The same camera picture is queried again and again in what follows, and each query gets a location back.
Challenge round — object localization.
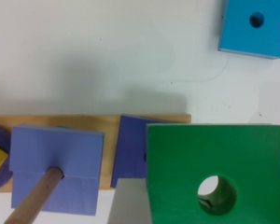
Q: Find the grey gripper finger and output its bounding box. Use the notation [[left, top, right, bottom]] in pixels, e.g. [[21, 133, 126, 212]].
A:
[[107, 178, 152, 224]]

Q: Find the green square block with hole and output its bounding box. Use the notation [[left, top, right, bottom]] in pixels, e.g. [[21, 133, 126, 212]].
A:
[[147, 124, 280, 224]]

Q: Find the dark purple square block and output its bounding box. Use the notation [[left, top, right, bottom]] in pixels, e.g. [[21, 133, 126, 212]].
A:
[[110, 115, 165, 189]]

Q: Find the light purple square block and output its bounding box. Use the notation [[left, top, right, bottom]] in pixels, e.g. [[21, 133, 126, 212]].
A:
[[9, 124, 105, 216]]

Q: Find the dark purple round block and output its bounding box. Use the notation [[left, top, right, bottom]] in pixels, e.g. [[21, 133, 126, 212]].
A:
[[0, 127, 13, 188]]

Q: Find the blue square block with hole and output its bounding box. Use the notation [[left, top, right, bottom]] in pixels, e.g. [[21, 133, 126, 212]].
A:
[[218, 0, 280, 59]]

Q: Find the wooden peg board base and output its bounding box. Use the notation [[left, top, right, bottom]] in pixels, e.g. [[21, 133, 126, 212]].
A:
[[0, 114, 192, 193]]

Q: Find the middle wooden peg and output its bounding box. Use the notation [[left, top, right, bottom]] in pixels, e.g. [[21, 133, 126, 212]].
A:
[[4, 167, 63, 224]]

